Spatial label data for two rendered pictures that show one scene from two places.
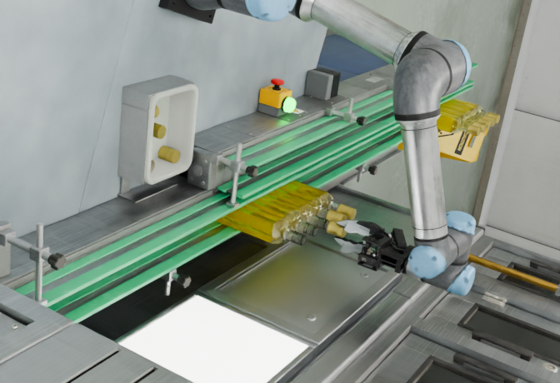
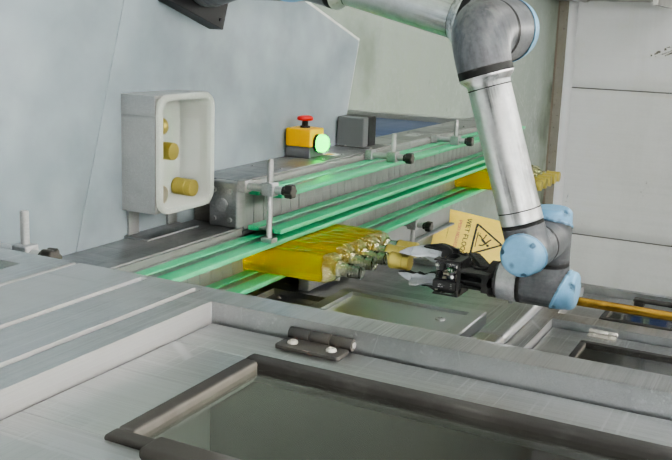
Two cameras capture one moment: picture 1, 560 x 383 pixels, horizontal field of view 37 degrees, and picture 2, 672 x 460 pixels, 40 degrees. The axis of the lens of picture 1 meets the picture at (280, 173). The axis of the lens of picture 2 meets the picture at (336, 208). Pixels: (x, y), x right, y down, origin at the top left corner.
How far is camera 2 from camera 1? 0.45 m
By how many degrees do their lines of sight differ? 11
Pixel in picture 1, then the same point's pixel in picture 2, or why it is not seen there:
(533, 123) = (583, 244)
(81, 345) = (88, 277)
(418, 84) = (483, 30)
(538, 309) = (659, 337)
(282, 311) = not seen: hidden behind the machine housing
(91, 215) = (92, 252)
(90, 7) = not seen: outside the picture
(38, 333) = (26, 271)
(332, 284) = not seen: hidden behind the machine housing
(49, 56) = (26, 35)
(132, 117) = (135, 130)
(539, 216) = not seen: hidden behind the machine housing
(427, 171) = (508, 138)
